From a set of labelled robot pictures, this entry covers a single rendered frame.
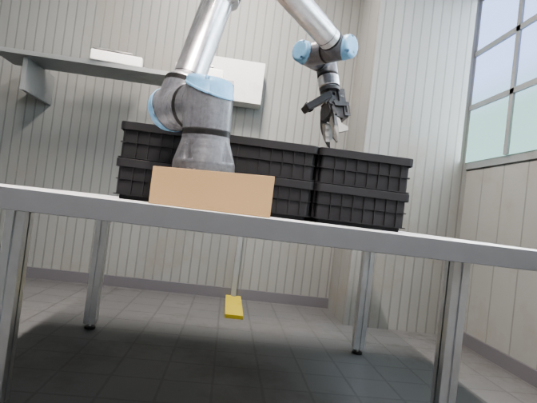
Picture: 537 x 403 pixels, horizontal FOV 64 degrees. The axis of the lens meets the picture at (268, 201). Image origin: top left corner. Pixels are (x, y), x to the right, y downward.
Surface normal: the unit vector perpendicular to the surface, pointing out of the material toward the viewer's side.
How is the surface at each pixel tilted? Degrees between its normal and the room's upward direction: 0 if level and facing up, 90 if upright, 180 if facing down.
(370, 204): 90
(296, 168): 90
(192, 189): 90
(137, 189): 90
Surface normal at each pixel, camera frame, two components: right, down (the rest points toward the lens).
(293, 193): 0.06, -0.02
